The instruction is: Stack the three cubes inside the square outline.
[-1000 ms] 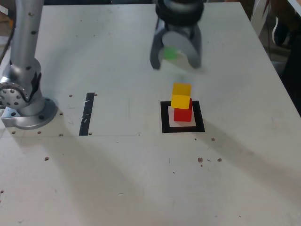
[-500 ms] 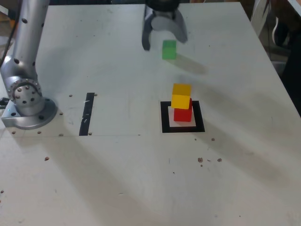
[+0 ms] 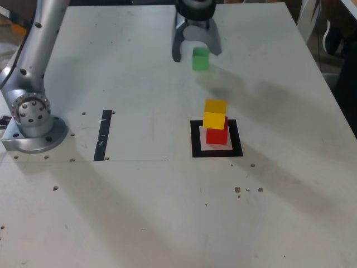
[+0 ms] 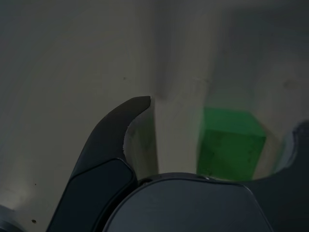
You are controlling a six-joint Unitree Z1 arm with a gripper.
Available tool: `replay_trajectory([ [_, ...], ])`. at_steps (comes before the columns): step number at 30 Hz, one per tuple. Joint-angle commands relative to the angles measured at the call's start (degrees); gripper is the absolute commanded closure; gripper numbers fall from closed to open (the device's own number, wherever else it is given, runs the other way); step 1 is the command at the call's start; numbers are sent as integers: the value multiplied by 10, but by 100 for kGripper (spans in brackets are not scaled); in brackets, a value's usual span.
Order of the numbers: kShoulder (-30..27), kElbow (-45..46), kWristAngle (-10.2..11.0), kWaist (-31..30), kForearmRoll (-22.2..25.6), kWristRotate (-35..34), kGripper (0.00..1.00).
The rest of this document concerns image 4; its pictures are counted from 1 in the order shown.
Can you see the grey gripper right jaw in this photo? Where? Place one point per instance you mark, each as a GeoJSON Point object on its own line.
{"type": "Point", "coordinates": [188, 207]}

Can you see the green cube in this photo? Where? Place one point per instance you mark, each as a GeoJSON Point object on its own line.
{"type": "Point", "coordinates": [229, 145]}

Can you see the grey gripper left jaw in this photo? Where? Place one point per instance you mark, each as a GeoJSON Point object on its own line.
{"type": "Point", "coordinates": [101, 149]}

